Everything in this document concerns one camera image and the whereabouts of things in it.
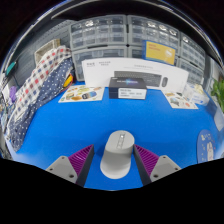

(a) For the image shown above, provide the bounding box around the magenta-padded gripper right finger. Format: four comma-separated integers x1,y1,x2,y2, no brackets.
133,144,182,186

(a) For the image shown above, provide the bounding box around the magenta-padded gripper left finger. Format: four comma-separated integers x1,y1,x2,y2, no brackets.
45,144,95,188

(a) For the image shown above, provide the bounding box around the grey computer mouse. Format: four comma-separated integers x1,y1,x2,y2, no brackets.
99,130,136,180

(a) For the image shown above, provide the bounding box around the printed sticker sheet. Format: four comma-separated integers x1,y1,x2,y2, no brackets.
163,90,199,110
58,84,106,104

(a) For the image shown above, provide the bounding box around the white and blue glove box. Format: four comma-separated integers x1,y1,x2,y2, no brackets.
182,82,211,107

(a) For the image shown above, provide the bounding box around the small black product box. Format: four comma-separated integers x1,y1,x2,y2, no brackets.
108,76,148,100

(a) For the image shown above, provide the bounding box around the green plant in white pot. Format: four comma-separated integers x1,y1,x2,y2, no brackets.
209,78,224,132

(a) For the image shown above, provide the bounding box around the long white keyboard box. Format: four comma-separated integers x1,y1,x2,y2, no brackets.
81,57,190,94

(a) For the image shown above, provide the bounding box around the yellow and blue box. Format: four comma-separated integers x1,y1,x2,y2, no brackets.
142,39,177,66

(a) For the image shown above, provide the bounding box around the woven storage basket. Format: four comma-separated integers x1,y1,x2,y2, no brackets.
34,38,62,64

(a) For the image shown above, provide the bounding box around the grey metal shelf unit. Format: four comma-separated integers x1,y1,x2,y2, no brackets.
49,2,216,49

